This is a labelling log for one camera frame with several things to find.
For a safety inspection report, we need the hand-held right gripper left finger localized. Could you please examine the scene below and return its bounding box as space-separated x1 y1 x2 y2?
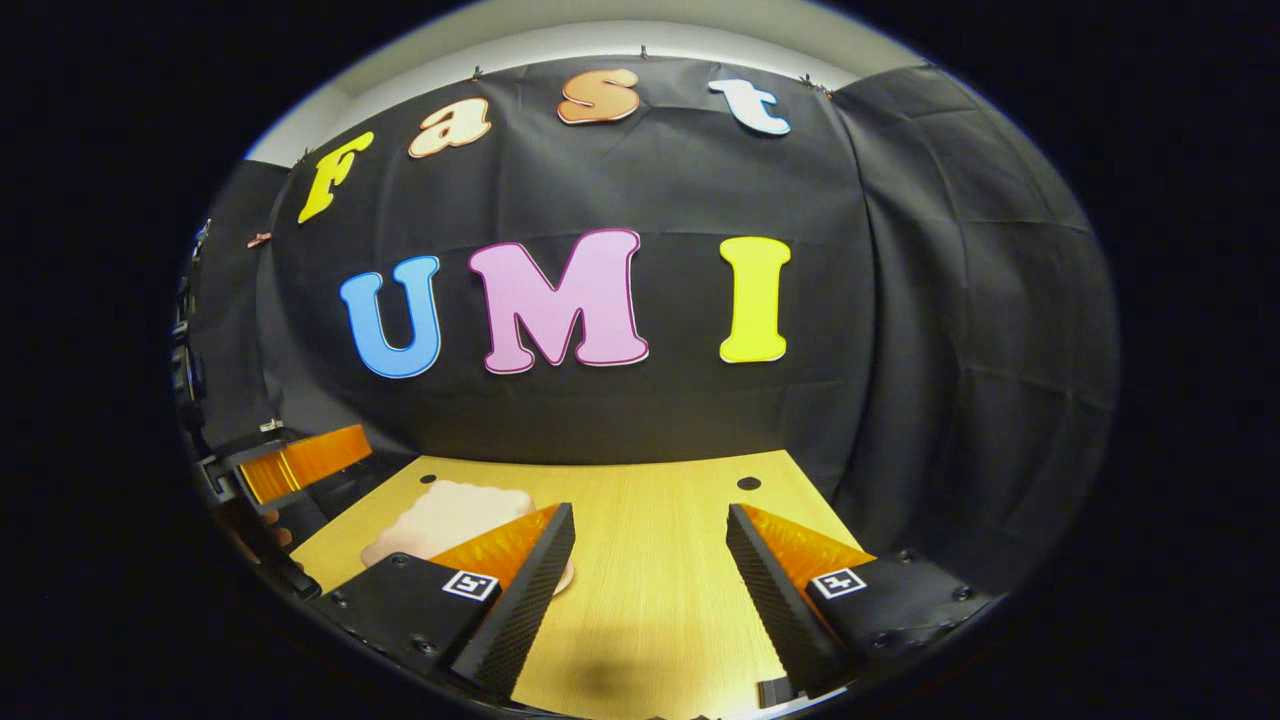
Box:
308 502 578 699

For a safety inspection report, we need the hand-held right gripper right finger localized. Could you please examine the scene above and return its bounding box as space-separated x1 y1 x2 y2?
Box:
726 502 1003 693

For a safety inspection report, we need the pink suitcase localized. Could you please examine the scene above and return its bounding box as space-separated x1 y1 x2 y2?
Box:
360 480 576 596

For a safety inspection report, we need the black backdrop cloth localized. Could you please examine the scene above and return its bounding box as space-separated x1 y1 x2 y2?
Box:
180 55 1119 591

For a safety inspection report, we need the black stand with cables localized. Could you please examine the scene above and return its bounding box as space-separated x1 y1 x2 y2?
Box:
172 220 213 431

